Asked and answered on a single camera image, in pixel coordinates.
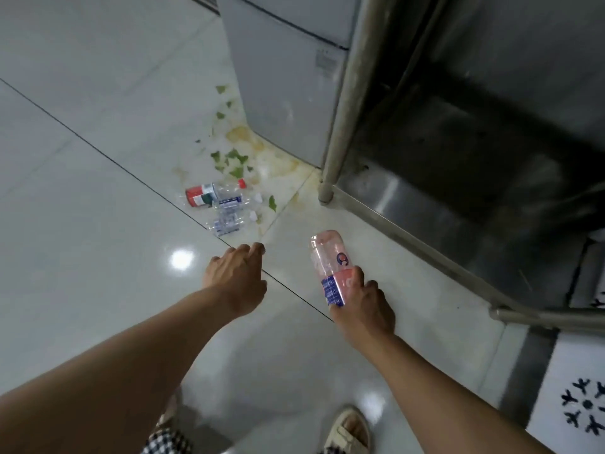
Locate person's left hand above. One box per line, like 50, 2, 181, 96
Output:
202, 242, 268, 320

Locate person's right hand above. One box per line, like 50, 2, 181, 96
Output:
329, 265, 397, 348

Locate clear pink-tinted plastic bottle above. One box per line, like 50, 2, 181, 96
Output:
309, 230, 362, 309

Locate person's left forearm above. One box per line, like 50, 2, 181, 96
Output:
0, 286, 247, 454

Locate person's right forearm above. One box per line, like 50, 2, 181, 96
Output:
337, 332, 551, 454

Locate clear blue label plastic bottle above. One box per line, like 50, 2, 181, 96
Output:
212, 192, 264, 214
206, 211, 260, 237

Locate red label plastic bottle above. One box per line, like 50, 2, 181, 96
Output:
185, 179, 248, 208

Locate scattered green leaf scraps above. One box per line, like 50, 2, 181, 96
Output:
196, 84, 279, 213

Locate person's right beige sandal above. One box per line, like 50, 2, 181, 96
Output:
317, 405, 372, 454

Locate grey refrigerator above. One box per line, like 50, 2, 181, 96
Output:
215, 0, 366, 169

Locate stainless steel work table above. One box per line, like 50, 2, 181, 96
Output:
317, 0, 605, 332

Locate person's checkered trousers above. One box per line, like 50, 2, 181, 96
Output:
141, 427, 193, 454

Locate white black patterned mat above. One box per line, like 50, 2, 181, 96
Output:
533, 238, 605, 454

